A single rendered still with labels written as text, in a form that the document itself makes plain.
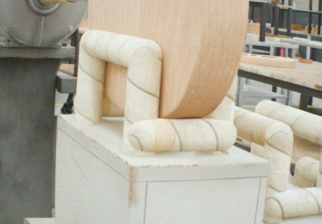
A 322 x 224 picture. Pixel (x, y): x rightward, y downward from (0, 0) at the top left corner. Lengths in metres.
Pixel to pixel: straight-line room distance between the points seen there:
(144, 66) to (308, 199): 0.24
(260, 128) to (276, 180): 0.06
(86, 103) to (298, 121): 0.25
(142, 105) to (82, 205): 0.17
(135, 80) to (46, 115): 1.25
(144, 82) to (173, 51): 0.04
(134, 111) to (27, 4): 1.05
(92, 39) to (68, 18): 0.94
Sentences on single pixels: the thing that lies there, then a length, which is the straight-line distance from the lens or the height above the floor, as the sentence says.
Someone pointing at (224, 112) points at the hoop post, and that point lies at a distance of 0.74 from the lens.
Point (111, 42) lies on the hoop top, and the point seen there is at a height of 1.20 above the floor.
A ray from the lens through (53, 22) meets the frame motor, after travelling 1.75.
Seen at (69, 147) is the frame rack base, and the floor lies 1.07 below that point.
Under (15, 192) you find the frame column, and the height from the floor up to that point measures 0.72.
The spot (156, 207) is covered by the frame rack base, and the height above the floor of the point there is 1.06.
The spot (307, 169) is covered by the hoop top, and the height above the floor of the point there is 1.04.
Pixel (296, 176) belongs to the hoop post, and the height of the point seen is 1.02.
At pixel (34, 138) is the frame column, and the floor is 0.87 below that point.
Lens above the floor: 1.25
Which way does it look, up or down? 8 degrees down
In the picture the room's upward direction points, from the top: 4 degrees clockwise
